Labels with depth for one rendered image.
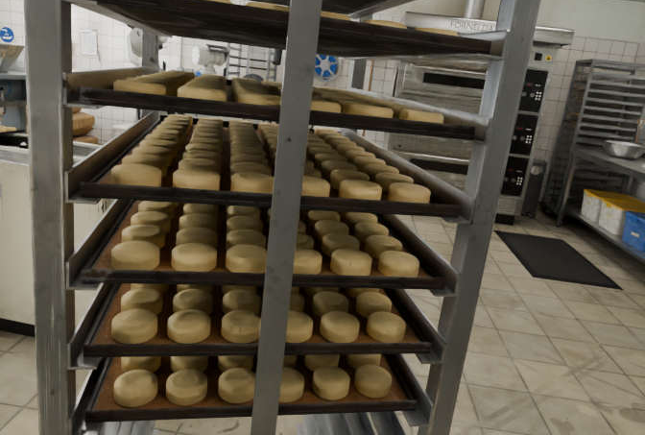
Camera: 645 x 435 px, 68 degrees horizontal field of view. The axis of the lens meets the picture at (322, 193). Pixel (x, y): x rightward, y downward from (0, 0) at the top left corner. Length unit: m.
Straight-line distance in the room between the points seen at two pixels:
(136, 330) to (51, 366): 0.09
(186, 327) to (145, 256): 0.10
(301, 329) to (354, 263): 0.11
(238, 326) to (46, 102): 0.31
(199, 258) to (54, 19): 0.27
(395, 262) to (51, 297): 0.37
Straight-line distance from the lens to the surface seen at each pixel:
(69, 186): 0.51
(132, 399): 0.66
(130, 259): 0.55
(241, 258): 0.55
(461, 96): 5.09
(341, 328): 0.61
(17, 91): 2.96
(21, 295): 2.62
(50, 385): 0.60
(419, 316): 0.68
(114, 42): 6.87
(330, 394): 0.67
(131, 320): 0.61
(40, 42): 0.50
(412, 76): 5.06
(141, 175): 0.53
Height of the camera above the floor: 1.36
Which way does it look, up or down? 14 degrees down
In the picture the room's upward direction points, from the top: 7 degrees clockwise
